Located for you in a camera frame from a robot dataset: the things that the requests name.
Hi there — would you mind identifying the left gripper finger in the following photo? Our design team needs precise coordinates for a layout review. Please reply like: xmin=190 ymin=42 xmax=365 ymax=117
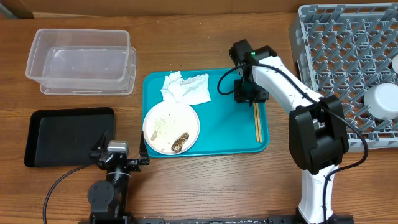
xmin=93 ymin=131 xmax=107 ymax=152
xmin=139 ymin=131 xmax=150 ymax=165

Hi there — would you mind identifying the wooden chopstick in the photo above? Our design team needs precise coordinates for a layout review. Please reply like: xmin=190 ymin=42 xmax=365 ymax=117
xmin=254 ymin=103 xmax=263 ymax=143
xmin=252 ymin=103 xmax=260 ymax=142

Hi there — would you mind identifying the white paper napkin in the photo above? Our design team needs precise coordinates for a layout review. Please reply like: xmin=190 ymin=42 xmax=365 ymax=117
xmin=160 ymin=71 xmax=211 ymax=105

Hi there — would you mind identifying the grey shallow bowl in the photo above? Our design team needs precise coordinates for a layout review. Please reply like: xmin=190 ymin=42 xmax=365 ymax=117
xmin=364 ymin=83 xmax=398 ymax=120

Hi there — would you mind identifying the white cup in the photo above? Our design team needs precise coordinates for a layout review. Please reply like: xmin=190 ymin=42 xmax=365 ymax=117
xmin=391 ymin=55 xmax=398 ymax=73

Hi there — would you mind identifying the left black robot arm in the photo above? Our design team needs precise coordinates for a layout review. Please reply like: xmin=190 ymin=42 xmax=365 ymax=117
xmin=88 ymin=133 xmax=150 ymax=223

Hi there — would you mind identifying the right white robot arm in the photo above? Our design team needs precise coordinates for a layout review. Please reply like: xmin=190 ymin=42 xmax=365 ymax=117
xmin=229 ymin=39 xmax=348 ymax=223

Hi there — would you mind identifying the grey dishwasher rack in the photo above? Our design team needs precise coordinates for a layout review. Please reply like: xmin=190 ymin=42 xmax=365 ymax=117
xmin=289 ymin=3 xmax=397 ymax=149

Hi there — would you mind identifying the small tan food scrap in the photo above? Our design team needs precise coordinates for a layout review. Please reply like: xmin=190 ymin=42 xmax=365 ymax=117
xmin=150 ymin=131 xmax=157 ymax=141

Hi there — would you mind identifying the brown food scrap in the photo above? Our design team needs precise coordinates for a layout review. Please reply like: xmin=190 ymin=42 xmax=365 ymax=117
xmin=171 ymin=133 xmax=189 ymax=153

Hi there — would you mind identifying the teal serving tray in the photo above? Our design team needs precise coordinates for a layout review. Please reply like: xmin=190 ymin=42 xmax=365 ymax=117
xmin=142 ymin=68 xmax=270 ymax=158

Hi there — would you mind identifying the white round plate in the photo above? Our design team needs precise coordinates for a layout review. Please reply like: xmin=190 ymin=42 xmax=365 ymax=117
xmin=142 ymin=101 xmax=200 ymax=156

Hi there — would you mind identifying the black plastic tray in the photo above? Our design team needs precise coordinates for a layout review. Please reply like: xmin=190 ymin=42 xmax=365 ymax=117
xmin=24 ymin=107 xmax=116 ymax=167

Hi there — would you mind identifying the clear plastic storage bin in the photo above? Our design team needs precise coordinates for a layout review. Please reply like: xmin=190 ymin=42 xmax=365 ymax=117
xmin=25 ymin=29 xmax=137 ymax=95

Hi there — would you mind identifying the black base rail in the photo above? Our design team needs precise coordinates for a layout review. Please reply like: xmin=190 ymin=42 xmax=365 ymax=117
xmin=79 ymin=214 xmax=355 ymax=224

